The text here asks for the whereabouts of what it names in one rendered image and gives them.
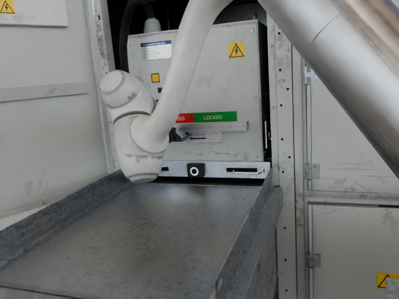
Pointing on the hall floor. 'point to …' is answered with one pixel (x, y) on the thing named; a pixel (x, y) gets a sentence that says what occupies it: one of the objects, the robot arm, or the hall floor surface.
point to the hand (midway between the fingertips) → (174, 136)
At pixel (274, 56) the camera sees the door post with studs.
